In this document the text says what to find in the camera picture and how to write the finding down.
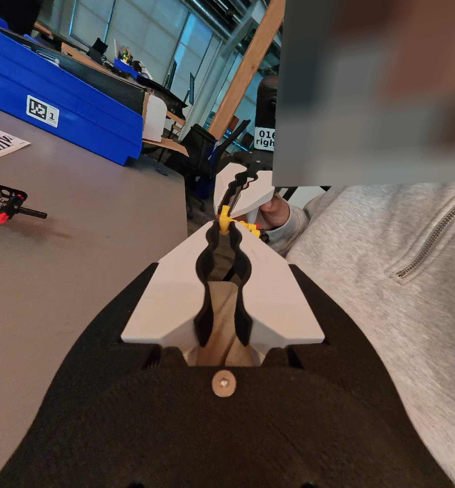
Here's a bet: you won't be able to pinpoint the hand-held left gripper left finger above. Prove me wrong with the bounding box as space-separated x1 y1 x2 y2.
121 220 220 364

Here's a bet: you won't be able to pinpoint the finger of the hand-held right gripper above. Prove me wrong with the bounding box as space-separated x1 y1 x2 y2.
230 170 276 224
213 162 251 215

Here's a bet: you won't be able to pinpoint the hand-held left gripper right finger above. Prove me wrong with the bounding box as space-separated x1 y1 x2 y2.
228 220 326 360

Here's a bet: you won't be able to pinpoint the yellow lego assembly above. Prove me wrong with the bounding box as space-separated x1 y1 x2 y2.
231 218 263 236

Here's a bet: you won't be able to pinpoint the small yellow lego pin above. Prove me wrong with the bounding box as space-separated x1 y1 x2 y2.
217 205 232 235

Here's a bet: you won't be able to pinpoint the person's right forearm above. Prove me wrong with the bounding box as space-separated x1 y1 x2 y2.
265 192 329 257

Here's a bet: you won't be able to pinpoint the black lego model with spring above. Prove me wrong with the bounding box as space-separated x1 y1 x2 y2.
0 171 48 225

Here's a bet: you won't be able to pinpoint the person's right hand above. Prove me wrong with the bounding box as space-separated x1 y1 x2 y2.
259 192 291 230

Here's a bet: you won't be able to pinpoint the black office chair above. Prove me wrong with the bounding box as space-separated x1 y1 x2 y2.
166 119 252 221

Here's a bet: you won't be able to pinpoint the wooden beam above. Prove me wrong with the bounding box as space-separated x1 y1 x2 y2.
208 0 286 141

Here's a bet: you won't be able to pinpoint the person's beige pants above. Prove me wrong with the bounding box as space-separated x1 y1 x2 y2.
194 281 267 367

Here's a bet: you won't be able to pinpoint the person's grey sweatshirt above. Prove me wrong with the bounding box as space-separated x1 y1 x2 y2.
285 181 455 488

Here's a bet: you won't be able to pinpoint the cluttered background desk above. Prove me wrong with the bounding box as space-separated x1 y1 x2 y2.
23 21 188 126

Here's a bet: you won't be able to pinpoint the blue plastic bin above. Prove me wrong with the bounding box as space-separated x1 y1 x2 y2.
0 11 144 167

